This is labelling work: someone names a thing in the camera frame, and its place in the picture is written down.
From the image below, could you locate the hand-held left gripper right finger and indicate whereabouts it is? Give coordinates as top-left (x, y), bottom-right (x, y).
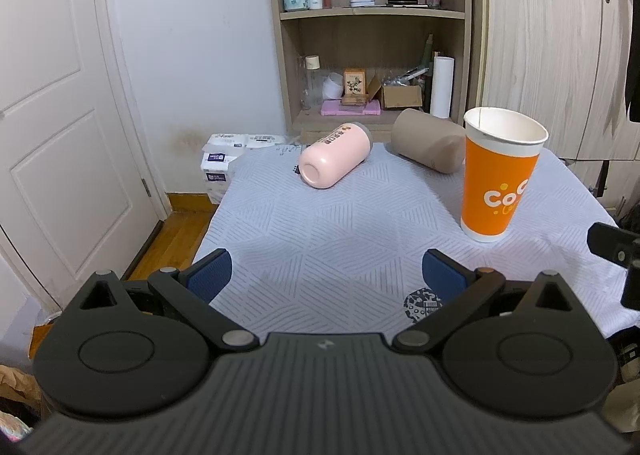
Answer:
top-left (392, 249), bottom-right (577, 353)

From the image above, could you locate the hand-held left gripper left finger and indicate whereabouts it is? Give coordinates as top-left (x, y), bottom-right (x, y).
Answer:
top-left (65, 248), bottom-right (261, 353)

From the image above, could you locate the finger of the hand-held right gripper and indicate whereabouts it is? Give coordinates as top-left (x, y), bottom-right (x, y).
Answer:
top-left (587, 222), bottom-right (640, 308)

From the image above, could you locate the orange paper cup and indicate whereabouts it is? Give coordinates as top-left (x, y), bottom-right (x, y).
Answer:
top-left (460, 106), bottom-right (549, 243)

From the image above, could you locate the white small cup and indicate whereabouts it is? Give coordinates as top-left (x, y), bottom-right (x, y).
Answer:
top-left (322, 74), bottom-right (345, 100)

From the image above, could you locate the white patterned bed cover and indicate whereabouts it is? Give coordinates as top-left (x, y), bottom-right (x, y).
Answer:
top-left (192, 139), bottom-right (640, 342)

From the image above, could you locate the white tissue paper pack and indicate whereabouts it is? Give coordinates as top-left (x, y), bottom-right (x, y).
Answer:
top-left (200, 149), bottom-right (237, 206)
top-left (207, 132), bottom-right (289, 152)

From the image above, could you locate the black hanging garment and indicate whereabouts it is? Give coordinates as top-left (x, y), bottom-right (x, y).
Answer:
top-left (617, 0), bottom-right (640, 124)

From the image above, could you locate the open cardboard box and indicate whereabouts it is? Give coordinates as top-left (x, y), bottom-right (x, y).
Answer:
top-left (367, 75), bottom-right (424, 110)

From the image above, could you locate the pink flat box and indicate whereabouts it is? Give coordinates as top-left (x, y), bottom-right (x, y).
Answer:
top-left (321, 100), bottom-right (381, 117)

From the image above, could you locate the white paper roll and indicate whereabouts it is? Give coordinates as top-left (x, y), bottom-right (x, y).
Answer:
top-left (430, 56), bottom-right (455, 119)

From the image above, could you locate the wooden wardrobe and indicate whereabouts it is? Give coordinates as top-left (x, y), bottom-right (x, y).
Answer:
top-left (480, 0), bottom-right (640, 208)

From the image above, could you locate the floral printed box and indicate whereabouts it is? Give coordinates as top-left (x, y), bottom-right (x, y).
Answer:
top-left (342, 68), bottom-right (368, 98)

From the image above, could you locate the white door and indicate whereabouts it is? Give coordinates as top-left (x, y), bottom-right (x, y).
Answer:
top-left (0, 0), bottom-right (170, 318)

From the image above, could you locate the clear bottle cream cap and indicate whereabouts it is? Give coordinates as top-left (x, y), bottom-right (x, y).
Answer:
top-left (303, 55), bottom-right (324, 108)

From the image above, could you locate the brown paper bag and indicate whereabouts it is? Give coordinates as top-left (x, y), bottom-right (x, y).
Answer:
top-left (0, 364), bottom-right (44, 412)

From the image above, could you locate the wooden shelf cabinet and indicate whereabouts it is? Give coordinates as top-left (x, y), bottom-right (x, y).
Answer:
top-left (264, 0), bottom-right (488, 144)

